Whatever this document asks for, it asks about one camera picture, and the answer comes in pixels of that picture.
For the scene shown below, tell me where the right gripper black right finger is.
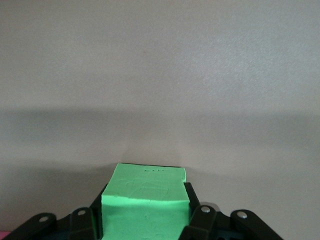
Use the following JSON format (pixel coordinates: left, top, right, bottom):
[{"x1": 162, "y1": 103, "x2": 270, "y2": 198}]
[{"x1": 178, "y1": 182, "x2": 282, "y2": 240}]

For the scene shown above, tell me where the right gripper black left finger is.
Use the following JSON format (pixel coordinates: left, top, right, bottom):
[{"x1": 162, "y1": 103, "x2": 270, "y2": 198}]
[{"x1": 0, "y1": 184, "x2": 108, "y2": 240}]

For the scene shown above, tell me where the green foam cube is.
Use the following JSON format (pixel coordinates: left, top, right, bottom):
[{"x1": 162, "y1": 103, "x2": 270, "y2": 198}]
[{"x1": 100, "y1": 162, "x2": 192, "y2": 240}]

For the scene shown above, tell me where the brown table mat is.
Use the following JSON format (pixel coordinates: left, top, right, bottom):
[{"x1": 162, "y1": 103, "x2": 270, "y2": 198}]
[{"x1": 0, "y1": 0, "x2": 320, "y2": 240}]

